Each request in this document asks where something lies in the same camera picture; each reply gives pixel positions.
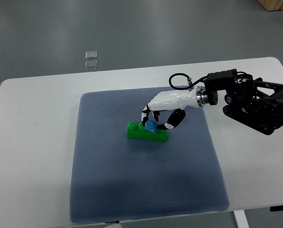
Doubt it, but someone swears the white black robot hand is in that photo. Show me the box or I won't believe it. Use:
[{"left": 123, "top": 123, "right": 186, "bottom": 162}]
[{"left": 141, "top": 88, "right": 203, "bottom": 130}]

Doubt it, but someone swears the small blue block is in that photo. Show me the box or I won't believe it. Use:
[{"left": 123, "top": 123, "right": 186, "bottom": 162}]
[{"left": 144, "top": 119, "right": 158, "bottom": 134}]

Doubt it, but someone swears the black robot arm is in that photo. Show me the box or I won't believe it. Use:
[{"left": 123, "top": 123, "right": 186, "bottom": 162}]
[{"left": 198, "top": 69, "right": 283, "bottom": 135}]

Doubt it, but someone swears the long green block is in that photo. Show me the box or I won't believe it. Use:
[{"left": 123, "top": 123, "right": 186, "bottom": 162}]
[{"left": 126, "top": 122, "right": 169, "bottom": 142}]

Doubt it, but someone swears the blue-grey mesh mat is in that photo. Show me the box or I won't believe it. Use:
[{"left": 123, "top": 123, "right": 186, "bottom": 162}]
[{"left": 70, "top": 88, "right": 229, "bottom": 223}]

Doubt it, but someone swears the upper metal floor plate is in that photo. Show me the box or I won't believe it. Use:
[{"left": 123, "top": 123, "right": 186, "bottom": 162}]
[{"left": 85, "top": 50, "right": 98, "bottom": 59}]

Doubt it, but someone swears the wooden box corner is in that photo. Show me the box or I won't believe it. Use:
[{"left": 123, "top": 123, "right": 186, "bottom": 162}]
[{"left": 258, "top": 0, "right": 283, "bottom": 11}]

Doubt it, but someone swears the white table leg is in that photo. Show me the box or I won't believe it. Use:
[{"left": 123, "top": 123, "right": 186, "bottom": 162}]
[{"left": 233, "top": 210, "right": 249, "bottom": 228}]

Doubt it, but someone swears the black table control panel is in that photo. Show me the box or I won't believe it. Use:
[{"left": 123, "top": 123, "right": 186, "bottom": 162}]
[{"left": 270, "top": 205, "right": 283, "bottom": 212}]

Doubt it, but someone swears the black looped cable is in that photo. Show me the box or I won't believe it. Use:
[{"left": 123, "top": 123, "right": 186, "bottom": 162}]
[{"left": 169, "top": 73, "right": 208, "bottom": 91}]

